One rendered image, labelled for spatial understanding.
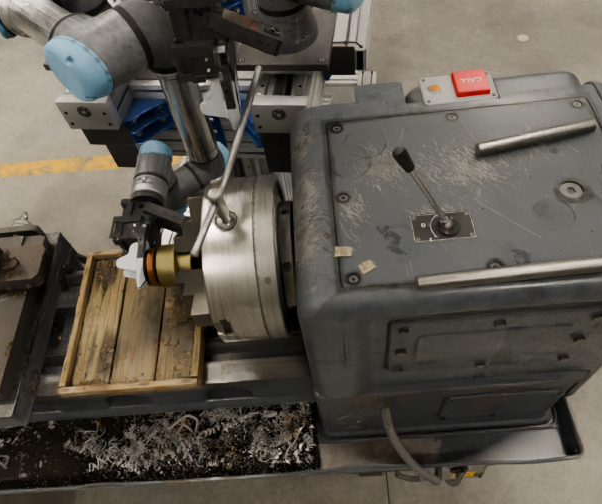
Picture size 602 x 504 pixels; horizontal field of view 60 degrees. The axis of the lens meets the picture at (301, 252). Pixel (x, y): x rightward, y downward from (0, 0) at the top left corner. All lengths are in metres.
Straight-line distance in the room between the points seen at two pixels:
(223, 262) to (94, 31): 0.45
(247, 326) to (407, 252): 0.31
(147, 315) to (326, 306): 0.59
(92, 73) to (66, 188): 1.99
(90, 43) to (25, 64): 2.93
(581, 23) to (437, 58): 0.86
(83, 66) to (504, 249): 0.74
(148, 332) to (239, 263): 0.42
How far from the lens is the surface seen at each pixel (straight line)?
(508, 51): 3.33
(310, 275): 0.80
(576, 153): 0.99
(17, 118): 3.53
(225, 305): 0.90
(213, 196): 0.82
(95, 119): 1.46
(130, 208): 1.16
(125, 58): 1.01
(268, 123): 1.30
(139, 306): 1.28
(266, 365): 1.15
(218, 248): 0.88
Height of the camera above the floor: 1.93
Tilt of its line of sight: 56 degrees down
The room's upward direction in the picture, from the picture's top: 10 degrees counter-clockwise
